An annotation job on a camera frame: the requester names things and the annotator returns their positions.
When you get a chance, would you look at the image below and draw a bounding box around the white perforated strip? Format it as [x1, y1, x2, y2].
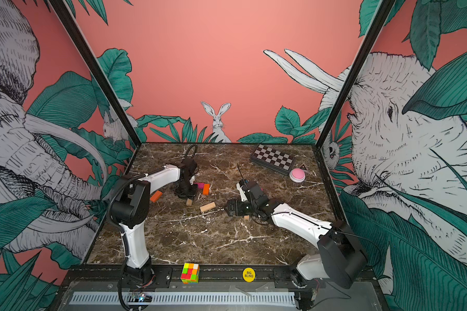
[68, 292, 296, 307]

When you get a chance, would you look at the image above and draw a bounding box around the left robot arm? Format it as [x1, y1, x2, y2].
[106, 161, 197, 286]

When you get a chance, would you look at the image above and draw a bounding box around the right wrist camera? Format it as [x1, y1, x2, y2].
[236, 180, 269, 206]

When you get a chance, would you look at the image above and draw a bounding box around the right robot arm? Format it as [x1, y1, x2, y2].
[224, 199, 368, 289]

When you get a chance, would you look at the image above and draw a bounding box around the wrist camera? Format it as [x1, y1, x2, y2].
[180, 157, 198, 181]
[236, 180, 269, 206]

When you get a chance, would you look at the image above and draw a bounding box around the colourful puzzle cube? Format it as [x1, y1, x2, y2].
[180, 263, 200, 284]

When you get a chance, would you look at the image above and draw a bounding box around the orange block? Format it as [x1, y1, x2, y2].
[202, 183, 210, 196]
[150, 190, 163, 203]

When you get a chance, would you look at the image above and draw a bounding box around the yellow big blind chip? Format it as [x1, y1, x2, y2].
[242, 267, 256, 282]

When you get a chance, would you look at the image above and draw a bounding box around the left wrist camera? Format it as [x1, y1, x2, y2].
[180, 157, 198, 181]

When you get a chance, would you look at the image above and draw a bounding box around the black front rail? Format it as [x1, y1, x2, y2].
[58, 264, 373, 295]

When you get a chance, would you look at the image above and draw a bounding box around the small circuit board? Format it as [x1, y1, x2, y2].
[128, 292, 153, 303]

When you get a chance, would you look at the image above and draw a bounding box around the folded checkered chess board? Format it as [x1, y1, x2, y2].
[250, 144, 294, 176]

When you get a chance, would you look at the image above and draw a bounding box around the pink round button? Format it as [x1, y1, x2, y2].
[289, 168, 306, 183]

